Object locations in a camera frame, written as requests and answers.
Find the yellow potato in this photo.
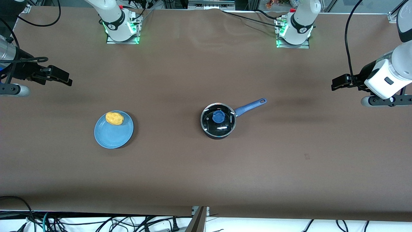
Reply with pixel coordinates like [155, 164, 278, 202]
[106, 111, 125, 126]

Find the glass lid with blue knob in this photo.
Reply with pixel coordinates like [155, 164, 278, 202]
[201, 103, 236, 138]

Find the blue round plate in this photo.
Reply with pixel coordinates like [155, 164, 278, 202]
[94, 111, 134, 149]

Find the brown table cover sheet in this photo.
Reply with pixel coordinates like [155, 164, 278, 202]
[0, 6, 412, 222]

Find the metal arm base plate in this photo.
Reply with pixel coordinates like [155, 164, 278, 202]
[106, 12, 141, 45]
[276, 18, 310, 49]

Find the dark pot with blue handle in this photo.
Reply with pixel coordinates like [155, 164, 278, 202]
[200, 98, 267, 140]

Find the aluminium frame rail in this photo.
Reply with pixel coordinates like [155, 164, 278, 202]
[188, 0, 236, 10]

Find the aluminium frame profile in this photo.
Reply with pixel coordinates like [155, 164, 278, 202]
[185, 206, 210, 232]

